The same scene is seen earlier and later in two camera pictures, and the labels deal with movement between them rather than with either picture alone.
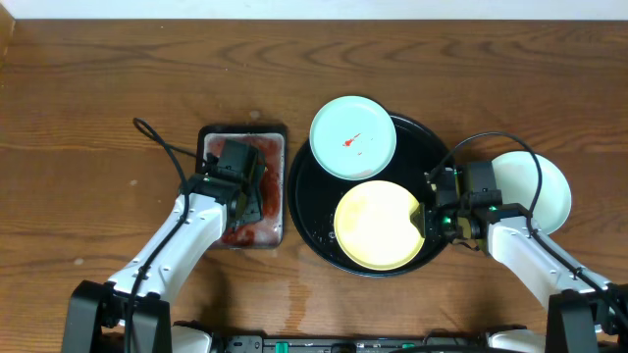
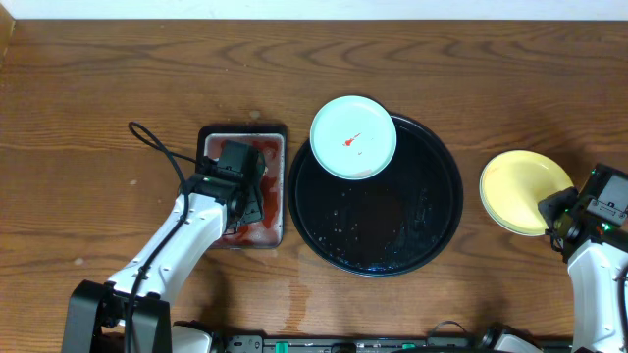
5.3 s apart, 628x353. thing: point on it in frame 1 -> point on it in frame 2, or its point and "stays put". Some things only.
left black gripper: x=255 y=205 stays put
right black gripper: x=428 y=227 -> x=550 y=205
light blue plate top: x=352 y=137 stays put
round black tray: x=314 y=192 stays put
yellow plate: x=374 y=228 -> x=512 y=185
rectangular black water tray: x=268 y=233 stays put
